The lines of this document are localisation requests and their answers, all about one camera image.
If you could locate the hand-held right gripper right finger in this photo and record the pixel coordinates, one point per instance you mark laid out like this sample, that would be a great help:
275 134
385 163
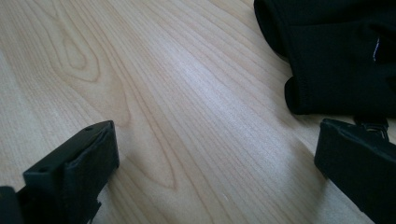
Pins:
358 161

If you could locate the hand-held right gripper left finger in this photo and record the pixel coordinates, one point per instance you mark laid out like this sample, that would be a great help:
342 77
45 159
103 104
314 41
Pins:
77 168

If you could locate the black glove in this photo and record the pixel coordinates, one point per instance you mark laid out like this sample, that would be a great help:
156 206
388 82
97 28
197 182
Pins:
336 56

